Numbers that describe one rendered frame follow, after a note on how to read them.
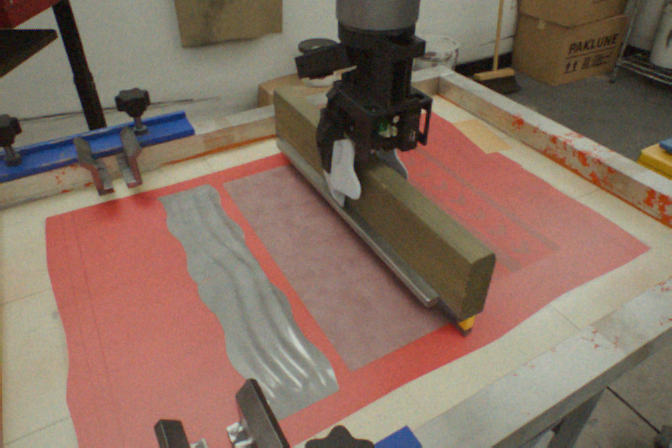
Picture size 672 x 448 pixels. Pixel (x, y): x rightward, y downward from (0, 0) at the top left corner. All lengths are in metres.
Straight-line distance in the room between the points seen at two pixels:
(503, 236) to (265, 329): 0.30
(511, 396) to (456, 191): 0.33
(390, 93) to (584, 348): 0.27
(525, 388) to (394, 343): 0.12
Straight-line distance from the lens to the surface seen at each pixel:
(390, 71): 0.44
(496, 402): 0.42
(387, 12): 0.44
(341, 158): 0.53
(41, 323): 0.57
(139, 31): 2.52
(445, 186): 0.69
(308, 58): 0.55
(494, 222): 0.64
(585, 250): 0.64
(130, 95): 0.72
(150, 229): 0.64
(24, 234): 0.70
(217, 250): 0.58
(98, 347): 0.53
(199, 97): 2.68
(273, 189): 0.67
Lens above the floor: 1.34
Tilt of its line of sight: 35 degrees down
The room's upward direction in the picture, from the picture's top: straight up
